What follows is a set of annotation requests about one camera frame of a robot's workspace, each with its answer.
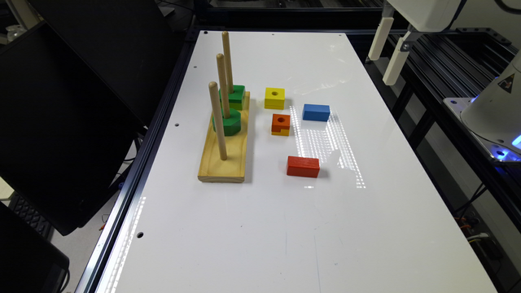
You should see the rear wooden peg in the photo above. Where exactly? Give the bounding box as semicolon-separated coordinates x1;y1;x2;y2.
221;31;234;94

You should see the front green block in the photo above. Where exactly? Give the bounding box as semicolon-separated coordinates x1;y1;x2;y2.
222;108;241;136

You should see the large black monitor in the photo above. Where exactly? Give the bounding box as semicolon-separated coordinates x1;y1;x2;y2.
1;23;142;235

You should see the wooden peg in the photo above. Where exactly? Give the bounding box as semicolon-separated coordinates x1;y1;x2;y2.
221;31;234;94
208;81;227;160
216;53;230;119

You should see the wooden peg base board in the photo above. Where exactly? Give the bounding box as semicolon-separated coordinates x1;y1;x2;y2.
197;90;252;184

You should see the green block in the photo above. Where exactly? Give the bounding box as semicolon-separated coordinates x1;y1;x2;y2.
222;108;241;136
227;85;245;111

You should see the yellow block under orange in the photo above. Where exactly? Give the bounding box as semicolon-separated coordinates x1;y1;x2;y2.
271;129;290;136

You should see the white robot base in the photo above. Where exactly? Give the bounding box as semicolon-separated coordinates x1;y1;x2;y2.
444;55;520;165

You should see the red rectangular block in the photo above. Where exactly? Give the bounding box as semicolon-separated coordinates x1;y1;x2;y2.
287;156;320;178

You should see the black keyboard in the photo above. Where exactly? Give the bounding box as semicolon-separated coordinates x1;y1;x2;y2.
8;192;53;240

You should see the rear black monitor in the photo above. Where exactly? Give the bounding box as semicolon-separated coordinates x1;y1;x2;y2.
29;0;181;125

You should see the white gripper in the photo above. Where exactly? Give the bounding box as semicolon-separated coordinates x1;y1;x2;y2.
368;0;462;85

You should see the yellow square block with hole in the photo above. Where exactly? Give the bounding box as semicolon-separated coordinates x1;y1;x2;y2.
265;87;285;110

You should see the front wooden peg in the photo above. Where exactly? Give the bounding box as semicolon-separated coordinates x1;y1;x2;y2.
208;81;227;160

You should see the middle wooden peg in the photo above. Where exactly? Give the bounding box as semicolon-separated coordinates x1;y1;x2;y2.
216;53;230;119

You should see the orange block with hole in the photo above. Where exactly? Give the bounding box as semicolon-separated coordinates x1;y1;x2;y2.
271;114;291;132

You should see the rear green block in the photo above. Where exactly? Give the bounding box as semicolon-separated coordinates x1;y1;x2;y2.
227;85;245;111

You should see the blue rectangular block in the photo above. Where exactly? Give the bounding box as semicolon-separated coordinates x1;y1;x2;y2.
302;104;331;122

